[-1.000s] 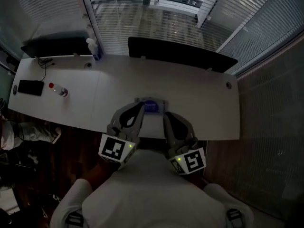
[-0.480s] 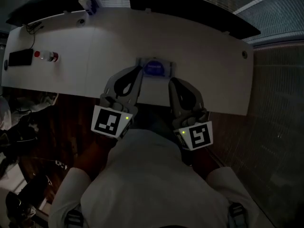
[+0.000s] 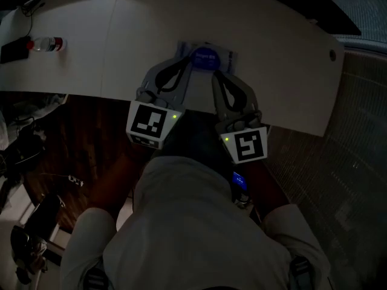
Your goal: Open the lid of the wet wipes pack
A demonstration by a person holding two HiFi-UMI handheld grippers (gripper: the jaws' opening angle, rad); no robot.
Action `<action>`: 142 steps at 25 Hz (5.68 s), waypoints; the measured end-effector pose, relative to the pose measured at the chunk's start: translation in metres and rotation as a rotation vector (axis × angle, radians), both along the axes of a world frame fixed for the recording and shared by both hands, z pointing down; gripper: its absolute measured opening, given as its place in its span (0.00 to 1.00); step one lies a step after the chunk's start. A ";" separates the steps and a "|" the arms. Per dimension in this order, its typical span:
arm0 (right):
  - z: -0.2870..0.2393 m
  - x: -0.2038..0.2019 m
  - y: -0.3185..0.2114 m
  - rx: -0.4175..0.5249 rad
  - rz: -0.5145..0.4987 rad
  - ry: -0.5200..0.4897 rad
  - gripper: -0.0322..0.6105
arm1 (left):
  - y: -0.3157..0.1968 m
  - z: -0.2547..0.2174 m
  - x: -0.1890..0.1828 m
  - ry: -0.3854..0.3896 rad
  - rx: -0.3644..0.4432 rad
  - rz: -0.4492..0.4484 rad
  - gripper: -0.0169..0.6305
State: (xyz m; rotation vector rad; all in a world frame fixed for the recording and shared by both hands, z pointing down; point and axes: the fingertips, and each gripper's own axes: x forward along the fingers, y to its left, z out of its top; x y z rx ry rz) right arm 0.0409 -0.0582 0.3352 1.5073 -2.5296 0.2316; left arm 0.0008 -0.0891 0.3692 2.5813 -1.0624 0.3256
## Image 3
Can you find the wet wipes pack blue lid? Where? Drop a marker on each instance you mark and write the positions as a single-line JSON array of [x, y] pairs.
[[205, 57]]

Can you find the clear bottle red cap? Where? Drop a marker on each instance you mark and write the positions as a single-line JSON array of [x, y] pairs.
[[45, 44]]

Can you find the black bag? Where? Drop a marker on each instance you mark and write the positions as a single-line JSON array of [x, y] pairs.
[[24, 143]]

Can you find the dark desk divider panel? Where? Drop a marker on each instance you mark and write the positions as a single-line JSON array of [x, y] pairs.
[[317, 8]]

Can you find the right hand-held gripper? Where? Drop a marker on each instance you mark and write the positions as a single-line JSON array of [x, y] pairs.
[[248, 145]]

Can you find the dark shoes pile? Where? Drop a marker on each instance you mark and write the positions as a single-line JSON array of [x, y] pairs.
[[27, 252]]

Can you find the black flat device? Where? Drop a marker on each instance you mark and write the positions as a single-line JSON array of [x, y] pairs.
[[13, 51]]

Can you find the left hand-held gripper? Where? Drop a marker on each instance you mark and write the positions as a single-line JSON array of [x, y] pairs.
[[148, 121]]

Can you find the black box on floor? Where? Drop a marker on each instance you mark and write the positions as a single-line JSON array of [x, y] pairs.
[[45, 214]]

